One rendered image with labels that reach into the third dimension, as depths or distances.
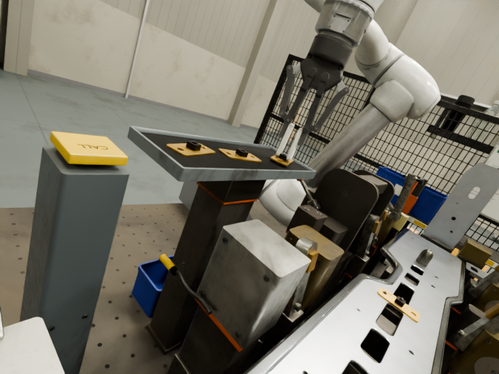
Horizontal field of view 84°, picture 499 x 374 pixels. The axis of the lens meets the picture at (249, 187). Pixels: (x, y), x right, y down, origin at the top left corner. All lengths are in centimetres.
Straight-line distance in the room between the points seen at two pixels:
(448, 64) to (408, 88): 1050
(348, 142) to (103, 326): 92
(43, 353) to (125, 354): 45
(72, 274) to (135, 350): 35
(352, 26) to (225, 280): 46
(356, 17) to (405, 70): 54
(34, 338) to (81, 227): 13
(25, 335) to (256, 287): 21
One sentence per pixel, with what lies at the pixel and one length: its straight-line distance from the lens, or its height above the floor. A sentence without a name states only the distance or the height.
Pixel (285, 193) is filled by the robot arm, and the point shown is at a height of 95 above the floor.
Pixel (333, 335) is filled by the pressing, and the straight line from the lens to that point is 49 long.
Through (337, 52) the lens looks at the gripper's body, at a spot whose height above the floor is 139.
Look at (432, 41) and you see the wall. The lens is 1198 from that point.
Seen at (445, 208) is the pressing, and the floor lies 113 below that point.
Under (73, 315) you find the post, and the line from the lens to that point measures 47.
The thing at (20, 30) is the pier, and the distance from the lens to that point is 627.
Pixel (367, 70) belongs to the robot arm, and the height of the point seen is 147.
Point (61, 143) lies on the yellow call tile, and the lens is 34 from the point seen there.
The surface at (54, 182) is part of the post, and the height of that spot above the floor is 112.
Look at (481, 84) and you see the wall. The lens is 1121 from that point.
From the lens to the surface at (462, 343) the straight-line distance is 74.
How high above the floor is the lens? 128
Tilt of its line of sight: 19 degrees down
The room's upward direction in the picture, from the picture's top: 23 degrees clockwise
